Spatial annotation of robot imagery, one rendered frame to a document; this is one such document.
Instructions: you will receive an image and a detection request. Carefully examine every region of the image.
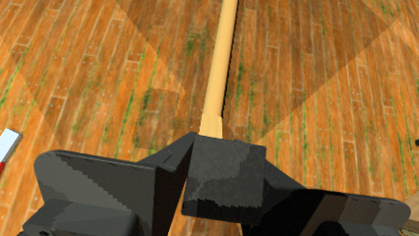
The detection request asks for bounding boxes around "long wooden-handled scraper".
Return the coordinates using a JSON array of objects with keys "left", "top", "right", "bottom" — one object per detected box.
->
[{"left": 180, "top": 0, "right": 267, "bottom": 225}]

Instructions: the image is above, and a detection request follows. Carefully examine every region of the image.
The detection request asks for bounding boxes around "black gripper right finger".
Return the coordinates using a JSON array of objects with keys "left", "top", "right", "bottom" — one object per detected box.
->
[{"left": 241, "top": 161, "right": 411, "bottom": 236}]

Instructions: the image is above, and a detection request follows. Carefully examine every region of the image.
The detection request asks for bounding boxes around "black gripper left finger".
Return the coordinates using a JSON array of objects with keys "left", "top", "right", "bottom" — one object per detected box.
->
[{"left": 33, "top": 132, "right": 197, "bottom": 236}]

